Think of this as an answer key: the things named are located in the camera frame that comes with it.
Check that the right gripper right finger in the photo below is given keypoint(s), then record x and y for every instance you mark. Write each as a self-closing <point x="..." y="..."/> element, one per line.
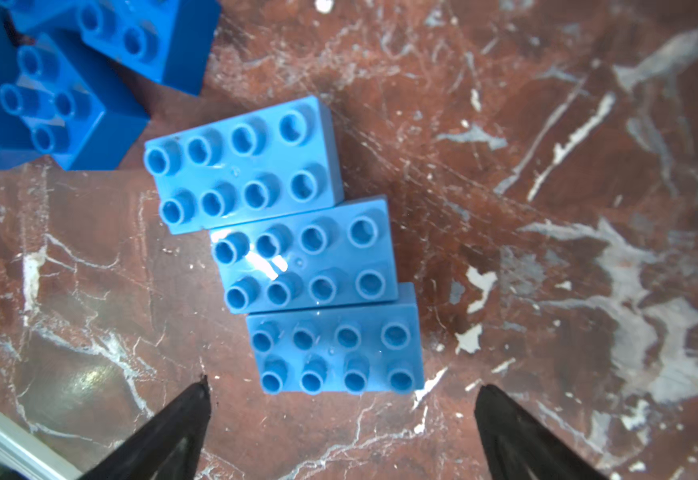
<point x="517" y="446"/>

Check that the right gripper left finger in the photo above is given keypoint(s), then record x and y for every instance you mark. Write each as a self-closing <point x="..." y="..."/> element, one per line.
<point x="168" y="446"/>

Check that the light blue lego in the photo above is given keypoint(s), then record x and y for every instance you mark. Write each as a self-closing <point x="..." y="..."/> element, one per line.
<point x="272" y="162"/>
<point x="351" y="349"/>

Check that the light blue lego plate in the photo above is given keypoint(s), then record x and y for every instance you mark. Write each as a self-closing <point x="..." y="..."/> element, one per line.
<point x="337" y="256"/>

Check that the light blue lego top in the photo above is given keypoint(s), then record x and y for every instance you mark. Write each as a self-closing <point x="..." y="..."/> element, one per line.
<point x="272" y="162"/>

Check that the small dark blue lego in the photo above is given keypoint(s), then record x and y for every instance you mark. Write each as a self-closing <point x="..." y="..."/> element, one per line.
<point x="168" y="42"/>
<point x="76" y="108"/>

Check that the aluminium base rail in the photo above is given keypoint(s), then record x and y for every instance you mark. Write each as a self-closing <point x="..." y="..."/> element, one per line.
<point x="23" y="456"/>

